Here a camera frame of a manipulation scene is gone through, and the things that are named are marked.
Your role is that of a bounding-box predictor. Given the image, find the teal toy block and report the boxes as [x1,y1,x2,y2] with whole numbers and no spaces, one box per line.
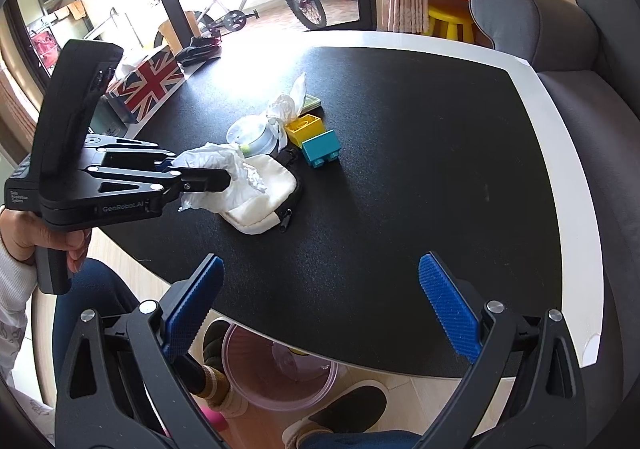
[301,129,342,169]

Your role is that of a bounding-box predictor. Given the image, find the person's leg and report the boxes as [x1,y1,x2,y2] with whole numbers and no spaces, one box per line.
[299,430,423,449]
[52,259,221,400]

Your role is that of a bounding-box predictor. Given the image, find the person's black slipper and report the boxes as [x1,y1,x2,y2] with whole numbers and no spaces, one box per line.
[281,379,389,448]
[200,319,249,419]

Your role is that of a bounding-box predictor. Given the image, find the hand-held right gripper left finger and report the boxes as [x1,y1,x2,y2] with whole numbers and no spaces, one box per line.
[54,253,226,449]

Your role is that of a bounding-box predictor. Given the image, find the person's left black slipper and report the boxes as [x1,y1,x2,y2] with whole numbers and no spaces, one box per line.
[200,319,249,419]

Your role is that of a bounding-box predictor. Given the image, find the person's right leg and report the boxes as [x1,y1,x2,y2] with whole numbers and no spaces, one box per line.
[299,430,423,449]

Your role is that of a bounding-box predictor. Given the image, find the pink translucent waste bin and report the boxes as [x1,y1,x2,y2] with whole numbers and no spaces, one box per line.
[221,321,339,413]

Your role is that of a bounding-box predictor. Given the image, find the person's right black slipper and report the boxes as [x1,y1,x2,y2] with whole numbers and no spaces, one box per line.
[281,379,389,448]

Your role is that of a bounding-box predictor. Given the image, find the dark grey cushion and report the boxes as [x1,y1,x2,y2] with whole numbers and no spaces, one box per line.
[575,0,640,80]

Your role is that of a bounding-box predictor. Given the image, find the clear round lidded container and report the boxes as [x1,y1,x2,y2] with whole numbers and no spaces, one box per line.
[226,113,281,157]

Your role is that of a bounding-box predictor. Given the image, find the black gloves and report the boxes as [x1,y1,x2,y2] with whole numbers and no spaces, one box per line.
[176,36,222,68]

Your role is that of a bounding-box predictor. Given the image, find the white tissue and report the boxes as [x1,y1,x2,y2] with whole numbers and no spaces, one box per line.
[175,142,266,215]
[265,72,308,150]

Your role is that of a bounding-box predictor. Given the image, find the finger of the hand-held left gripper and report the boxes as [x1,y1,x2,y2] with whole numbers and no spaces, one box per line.
[83,133,179,174]
[79,166,234,195]

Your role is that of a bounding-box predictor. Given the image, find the red cloth bag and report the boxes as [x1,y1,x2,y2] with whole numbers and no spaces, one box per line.
[30,29,59,76]

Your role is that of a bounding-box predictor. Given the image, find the flag print tissue box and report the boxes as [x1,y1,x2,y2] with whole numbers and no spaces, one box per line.
[107,45,187,124]

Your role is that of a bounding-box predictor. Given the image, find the pink cylinder object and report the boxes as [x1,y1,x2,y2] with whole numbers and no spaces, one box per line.
[201,404,227,431]

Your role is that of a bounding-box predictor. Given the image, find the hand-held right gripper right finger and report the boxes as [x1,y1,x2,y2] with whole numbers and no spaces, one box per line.
[418,251,587,449]

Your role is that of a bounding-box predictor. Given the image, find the grey sofa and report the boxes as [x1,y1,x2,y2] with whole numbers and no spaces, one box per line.
[470,0,640,380]

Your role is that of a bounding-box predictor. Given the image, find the person's left forearm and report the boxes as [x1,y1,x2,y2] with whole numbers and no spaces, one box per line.
[0,245,40,380]

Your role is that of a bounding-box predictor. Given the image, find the yellow plastic stool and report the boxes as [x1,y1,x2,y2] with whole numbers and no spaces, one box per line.
[424,4,478,44]

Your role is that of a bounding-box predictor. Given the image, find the black table mat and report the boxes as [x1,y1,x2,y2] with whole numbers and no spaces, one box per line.
[92,46,561,377]

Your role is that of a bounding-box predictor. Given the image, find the person's white patterned top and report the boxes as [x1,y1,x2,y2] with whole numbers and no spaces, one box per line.
[0,379,56,435]

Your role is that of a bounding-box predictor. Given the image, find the yellow toy block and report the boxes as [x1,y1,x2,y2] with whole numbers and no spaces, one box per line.
[284,114,325,148]

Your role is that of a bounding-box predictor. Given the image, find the person's left hand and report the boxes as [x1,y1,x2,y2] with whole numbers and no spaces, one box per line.
[0,208,94,276]

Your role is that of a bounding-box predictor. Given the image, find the white zip pouch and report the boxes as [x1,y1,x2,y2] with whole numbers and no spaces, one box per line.
[220,154,304,236]

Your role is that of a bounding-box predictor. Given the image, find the person's left leg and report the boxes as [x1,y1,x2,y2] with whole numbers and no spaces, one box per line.
[52,259,221,400]

